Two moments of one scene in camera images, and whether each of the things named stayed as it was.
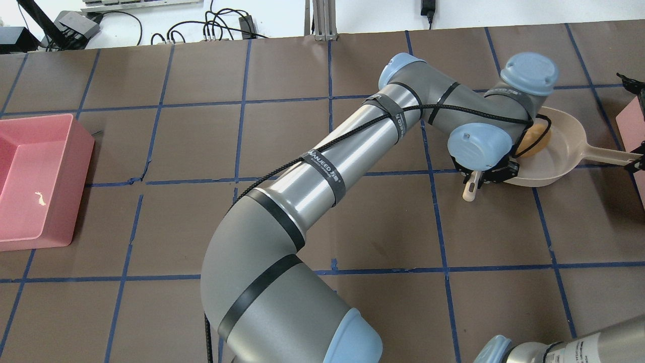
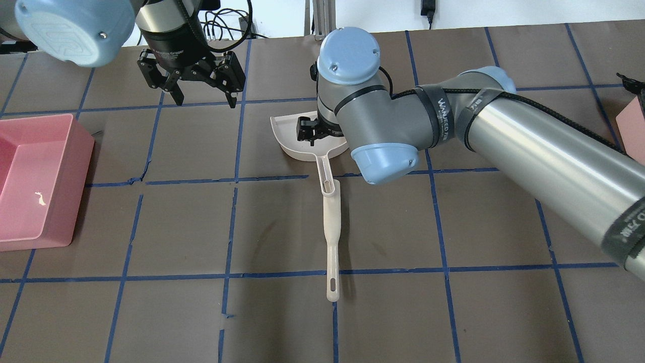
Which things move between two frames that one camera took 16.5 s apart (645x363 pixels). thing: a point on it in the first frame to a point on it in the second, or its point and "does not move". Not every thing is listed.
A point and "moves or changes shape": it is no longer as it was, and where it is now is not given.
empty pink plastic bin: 45,160 does not move
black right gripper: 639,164 to 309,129
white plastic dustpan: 567,145 moves or changes shape
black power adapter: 428,8 does not move
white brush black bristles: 466,194 to 332,215
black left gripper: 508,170 to 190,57
